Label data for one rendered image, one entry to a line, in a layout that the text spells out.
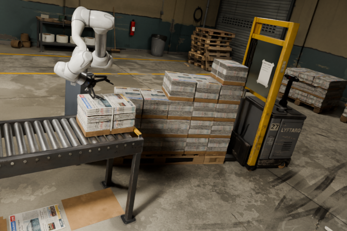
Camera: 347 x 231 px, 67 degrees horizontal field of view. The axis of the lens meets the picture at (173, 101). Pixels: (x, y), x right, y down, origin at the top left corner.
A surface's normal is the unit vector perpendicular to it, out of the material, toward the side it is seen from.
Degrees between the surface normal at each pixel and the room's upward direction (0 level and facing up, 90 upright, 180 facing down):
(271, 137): 90
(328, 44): 90
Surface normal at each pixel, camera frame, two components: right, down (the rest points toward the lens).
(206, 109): 0.27, 0.36
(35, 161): 0.54, 0.36
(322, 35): -0.82, 0.05
